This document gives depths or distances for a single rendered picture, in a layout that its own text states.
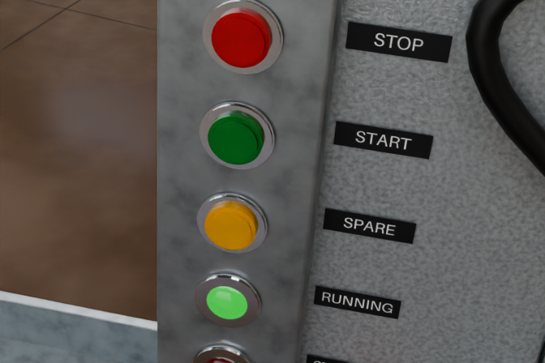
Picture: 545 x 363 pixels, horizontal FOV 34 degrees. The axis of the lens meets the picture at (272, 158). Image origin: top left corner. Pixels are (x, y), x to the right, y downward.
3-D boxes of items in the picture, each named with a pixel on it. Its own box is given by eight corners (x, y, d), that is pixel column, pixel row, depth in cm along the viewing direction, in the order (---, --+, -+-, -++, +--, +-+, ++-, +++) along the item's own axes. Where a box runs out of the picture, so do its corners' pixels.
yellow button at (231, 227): (257, 244, 46) (260, 202, 44) (253, 256, 45) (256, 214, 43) (208, 235, 46) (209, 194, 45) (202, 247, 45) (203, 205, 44)
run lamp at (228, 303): (251, 312, 49) (254, 278, 47) (246, 329, 47) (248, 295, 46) (208, 304, 49) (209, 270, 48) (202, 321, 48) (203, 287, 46)
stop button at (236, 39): (271, 63, 40) (275, 9, 39) (267, 74, 39) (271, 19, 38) (215, 55, 40) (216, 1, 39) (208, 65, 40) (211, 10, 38)
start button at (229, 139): (263, 160, 43) (268, 112, 41) (259, 171, 42) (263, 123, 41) (211, 151, 43) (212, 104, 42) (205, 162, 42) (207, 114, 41)
